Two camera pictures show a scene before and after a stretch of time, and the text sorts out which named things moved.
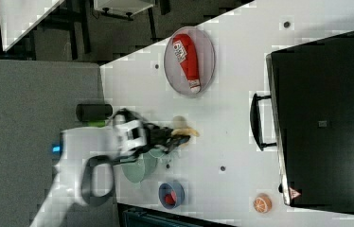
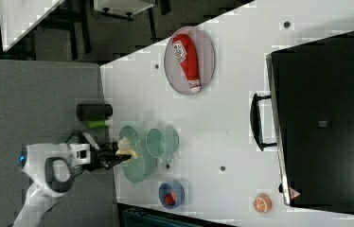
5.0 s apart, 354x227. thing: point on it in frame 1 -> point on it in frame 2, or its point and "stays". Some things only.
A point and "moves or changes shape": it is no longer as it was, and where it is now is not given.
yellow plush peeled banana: [186, 130] moves or changes shape
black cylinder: [94, 112] stays
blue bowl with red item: [167, 188] stays
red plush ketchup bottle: [185, 49] stays
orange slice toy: [262, 203] stays
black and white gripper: [132, 133] -> [93, 155]
